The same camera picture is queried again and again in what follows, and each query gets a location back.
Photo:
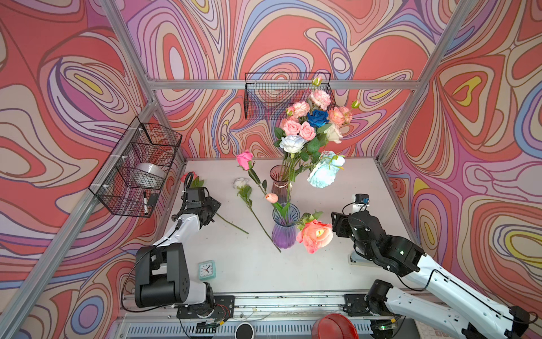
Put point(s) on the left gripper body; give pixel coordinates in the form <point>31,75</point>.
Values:
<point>209,205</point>

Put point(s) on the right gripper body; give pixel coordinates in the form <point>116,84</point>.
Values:
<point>344,229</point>

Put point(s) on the coral pink rose stem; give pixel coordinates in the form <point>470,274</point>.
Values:
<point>313,233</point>

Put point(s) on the blue purple glass vase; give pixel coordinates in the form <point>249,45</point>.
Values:
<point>285,230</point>

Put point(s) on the pink tulip stem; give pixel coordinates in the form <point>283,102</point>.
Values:
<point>282,209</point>

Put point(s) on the pink glass vase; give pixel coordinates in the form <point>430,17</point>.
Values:
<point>281,185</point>

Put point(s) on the white blue rose stem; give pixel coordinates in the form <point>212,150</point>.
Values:
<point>292,163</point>

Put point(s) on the light pink rose stem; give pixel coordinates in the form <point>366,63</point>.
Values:
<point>307,132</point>

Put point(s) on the small pink rosebud stem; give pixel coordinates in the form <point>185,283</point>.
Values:
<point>291,127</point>

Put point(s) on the magenta rose stem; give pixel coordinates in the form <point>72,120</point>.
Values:
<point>246,162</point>

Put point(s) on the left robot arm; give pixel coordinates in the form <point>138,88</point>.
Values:
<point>161,271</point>

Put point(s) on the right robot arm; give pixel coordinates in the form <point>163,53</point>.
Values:
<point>433,296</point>

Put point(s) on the small red rose stem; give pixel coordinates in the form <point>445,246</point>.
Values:
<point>192,180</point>

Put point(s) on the small white rose stem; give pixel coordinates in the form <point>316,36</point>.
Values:
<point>244,191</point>

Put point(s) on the black marker pen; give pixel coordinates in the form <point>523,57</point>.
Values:
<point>145,204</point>

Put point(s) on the white tape roll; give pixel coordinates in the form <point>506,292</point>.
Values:
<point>152,170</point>

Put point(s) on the small teal alarm clock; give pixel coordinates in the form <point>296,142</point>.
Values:
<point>207,270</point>

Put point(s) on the red emergency stop button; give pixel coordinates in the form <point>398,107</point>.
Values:
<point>334,326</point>

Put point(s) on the white calculator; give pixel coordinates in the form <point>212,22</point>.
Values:
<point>427,332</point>

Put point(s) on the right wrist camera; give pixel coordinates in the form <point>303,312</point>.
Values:
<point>361,202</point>

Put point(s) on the black wire basket left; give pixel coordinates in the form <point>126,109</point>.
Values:
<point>119,186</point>

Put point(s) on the black wire basket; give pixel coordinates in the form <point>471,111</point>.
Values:
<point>267,95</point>
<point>119,186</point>

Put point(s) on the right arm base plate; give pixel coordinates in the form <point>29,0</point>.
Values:
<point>362,305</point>

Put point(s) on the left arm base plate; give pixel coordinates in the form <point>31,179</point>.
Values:
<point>222,309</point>

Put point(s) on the black wire basket back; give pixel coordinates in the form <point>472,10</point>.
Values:
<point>267,95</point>

